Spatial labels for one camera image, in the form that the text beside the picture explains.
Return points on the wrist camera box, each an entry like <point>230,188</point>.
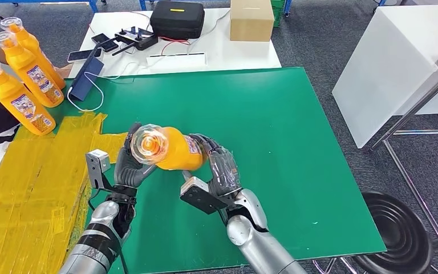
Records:
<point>97,166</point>
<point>200,194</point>

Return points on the orange bottle with label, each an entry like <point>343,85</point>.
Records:
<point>34,75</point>
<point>177,151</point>
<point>15,102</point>

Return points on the green table board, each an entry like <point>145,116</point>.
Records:
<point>260,132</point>

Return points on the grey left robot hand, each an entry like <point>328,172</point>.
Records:
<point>130,172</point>

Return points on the yellow tape sheet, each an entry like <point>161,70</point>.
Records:
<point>26,196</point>

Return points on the black remote controller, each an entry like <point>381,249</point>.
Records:
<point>140,40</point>

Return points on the blue metal rack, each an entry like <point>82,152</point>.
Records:
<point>142,3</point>

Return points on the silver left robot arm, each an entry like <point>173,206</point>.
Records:
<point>103,227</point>

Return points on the green plastic crate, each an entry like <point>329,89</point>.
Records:
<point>277,12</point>

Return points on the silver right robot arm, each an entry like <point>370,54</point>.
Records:
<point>256,238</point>

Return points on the black round stool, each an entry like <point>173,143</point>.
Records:
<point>394,233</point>

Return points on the black carrying case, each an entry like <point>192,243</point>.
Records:
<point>177,19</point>

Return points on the large white table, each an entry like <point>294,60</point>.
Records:
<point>385,67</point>

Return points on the smartphone with pale screen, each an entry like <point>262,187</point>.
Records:
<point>82,55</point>

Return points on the white power strip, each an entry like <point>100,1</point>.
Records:
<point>176,60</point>

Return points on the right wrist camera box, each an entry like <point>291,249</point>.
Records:
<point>200,194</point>

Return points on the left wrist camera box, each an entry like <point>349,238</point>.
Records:
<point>97,166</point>

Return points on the black smartphone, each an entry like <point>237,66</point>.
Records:
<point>100,38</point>
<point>110,46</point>

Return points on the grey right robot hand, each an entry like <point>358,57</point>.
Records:
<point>222,170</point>

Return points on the cardboard box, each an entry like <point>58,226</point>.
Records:
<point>252,19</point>

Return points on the orange bottle with blue logo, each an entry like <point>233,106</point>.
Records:
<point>34,47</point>

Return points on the blue tablet cover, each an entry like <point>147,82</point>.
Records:
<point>87,78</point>

